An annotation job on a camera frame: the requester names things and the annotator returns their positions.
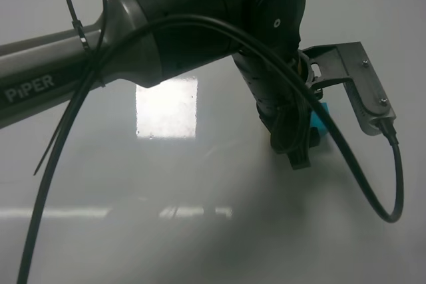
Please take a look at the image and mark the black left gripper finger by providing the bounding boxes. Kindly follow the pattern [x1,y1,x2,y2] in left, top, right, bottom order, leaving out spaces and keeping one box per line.
[287,146,311,170]

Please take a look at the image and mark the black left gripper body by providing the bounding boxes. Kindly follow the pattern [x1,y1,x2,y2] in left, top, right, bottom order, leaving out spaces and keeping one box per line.
[232,49,320,154]

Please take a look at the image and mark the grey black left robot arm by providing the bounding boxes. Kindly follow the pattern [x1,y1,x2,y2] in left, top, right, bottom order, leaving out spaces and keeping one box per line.
[1,0,318,169]

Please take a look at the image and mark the teal loose block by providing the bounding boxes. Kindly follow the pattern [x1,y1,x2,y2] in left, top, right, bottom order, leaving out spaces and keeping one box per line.
[310,111,329,138]

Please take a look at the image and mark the black zip tie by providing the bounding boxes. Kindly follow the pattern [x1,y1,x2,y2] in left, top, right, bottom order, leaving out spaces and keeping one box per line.
[32,0,108,176]

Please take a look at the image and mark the black camera cable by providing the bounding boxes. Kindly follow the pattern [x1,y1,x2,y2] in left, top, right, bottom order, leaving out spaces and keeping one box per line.
[16,14,405,284]

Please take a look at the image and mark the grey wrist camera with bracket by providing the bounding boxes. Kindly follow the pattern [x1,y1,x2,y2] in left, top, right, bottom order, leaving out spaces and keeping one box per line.
[300,42,396,136]

